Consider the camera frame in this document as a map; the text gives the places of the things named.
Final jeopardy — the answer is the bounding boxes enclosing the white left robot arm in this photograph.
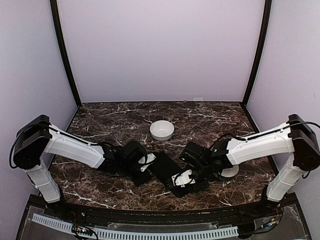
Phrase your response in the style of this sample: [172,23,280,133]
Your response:
[9,114,157,218]

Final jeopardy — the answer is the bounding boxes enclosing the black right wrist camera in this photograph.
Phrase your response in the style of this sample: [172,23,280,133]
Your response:
[179,141,211,167]

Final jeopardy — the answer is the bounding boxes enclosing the black right frame post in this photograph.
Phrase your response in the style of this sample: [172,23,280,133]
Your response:
[241,0,273,108]

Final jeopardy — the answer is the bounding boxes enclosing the black frame post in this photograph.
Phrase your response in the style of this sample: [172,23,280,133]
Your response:
[49,0,82,108]
[241,0,273,108]

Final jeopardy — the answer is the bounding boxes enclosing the black zippered tool case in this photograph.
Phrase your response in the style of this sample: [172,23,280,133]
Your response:
[149,151,210,198]

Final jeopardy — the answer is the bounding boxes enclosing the white bowl with teal base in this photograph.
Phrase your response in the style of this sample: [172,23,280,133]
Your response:
[219,165,239,181]

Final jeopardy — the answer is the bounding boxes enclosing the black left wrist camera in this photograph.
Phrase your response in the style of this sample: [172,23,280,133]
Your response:
[122,140,147,163]

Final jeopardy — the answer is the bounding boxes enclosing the plain white bowl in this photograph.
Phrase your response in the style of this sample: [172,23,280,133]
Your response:
[149,120,175,141]

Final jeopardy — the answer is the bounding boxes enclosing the black left frame post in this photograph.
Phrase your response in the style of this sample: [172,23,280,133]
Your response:
[49,0,82,108]

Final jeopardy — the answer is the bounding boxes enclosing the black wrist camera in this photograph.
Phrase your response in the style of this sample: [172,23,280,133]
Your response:
[122,140,147,163]
[179,141,211,167]

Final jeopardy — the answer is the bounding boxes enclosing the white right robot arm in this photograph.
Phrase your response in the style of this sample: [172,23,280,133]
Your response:
[168,114,320,217]

